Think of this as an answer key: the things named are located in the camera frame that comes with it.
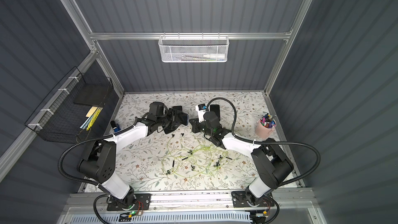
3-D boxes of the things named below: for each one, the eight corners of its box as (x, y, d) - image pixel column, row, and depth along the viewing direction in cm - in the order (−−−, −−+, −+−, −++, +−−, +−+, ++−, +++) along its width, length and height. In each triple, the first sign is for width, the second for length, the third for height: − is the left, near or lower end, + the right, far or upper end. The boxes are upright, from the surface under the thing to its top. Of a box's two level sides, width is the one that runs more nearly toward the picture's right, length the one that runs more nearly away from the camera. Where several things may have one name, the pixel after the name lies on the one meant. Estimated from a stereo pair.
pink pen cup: (255, 138, 97) (262, 126, 86) (252, 126, 103) (258, 113, 92) (269, 138, 97) (277, 126, 86) (265, 126, 103) (272, 113, 92)
